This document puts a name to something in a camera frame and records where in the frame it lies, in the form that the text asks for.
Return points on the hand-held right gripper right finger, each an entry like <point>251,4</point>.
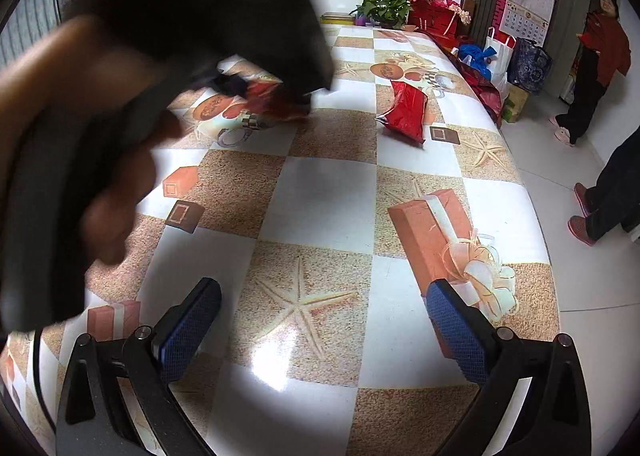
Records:
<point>460,331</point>

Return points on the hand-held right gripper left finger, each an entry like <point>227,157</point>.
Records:
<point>190,331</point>

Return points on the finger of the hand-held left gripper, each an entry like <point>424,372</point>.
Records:
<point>300,97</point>
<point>227,84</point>

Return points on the red snack packet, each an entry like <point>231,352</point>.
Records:
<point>407,111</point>
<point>270,104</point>

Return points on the person's left hand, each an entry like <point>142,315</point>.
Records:
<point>120,196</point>

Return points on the yellow-green tin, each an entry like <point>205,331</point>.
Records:
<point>340,18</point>

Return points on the checkered printed tablecloth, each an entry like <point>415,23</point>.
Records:
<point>325,196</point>

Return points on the flat red snack packet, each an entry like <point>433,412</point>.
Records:
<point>407,111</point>

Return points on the green potted plant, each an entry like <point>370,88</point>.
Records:
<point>385,6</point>

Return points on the red gift box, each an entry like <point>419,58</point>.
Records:
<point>432,19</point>

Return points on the blue plastic bag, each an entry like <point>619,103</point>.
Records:
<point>477,59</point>

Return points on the dark red gift bag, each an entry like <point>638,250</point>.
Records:
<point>482,91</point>

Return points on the white paper bag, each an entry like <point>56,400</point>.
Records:
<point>497,59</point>

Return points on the dark blue patterned bag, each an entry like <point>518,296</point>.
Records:
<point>530,66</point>

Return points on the wall calendar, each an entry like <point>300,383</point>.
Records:
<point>530,6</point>

